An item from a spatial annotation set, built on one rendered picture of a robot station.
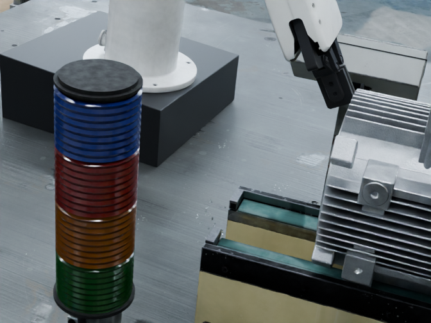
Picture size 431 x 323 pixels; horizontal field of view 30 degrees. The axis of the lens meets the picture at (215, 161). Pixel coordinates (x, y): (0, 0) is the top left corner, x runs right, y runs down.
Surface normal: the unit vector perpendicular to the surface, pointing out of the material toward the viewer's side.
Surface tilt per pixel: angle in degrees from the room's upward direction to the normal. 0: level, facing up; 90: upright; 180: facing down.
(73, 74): 0
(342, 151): 45
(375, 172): 0
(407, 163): 39
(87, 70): 0
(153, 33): 90
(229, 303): 90
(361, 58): 51
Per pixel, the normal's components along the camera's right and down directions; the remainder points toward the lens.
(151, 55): 0.29, 0.51
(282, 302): -0.31, 0.45
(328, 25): 0.87, -0.13
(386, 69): -0.18, -0.20
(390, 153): -0.11, -0.44
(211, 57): 0.15, -0.86
